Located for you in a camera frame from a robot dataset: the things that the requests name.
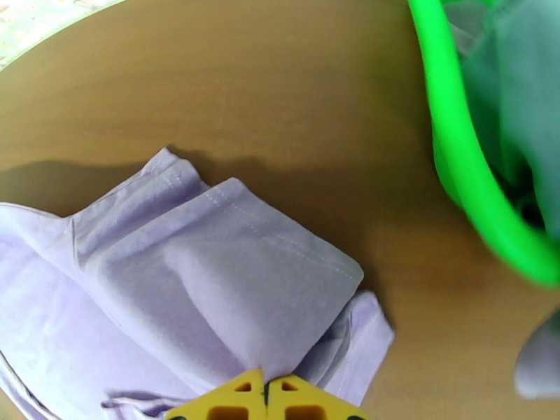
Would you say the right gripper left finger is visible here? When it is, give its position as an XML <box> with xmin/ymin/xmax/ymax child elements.
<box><xmin>165</xmin><ymin>368</ymin><xmax>266</xmax><ymax>420</ymax></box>

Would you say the green plastic laundry basket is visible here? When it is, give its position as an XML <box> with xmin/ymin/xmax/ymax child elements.
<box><xmin>405</xmin><ymin>0</ymin><xmax>560</xmax><ymax>289</ymax></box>

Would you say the lavender grey garment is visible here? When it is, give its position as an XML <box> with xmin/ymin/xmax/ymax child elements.
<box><xmin>514</xmin><ymin>308</ymin><xmax>560</xmax><ymax>400</ymax></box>

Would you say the purple shirt with white print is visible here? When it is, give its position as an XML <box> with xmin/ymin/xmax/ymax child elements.
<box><xmin>0</xmin><ymin>147</ymin><xmax>396</xmax><ymax>420</ymax></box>

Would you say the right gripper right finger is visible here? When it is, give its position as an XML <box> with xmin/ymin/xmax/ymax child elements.
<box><xmin>267</xmin><ymin>374</ymin><xmax>370</xmax><ymax>420</ymax></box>

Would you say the blue-grey shirt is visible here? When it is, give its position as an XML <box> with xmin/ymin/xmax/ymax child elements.
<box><xmin>444</xmin><ymin>0</ymin><xmax>560</xmax><ymax>242</ymax></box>

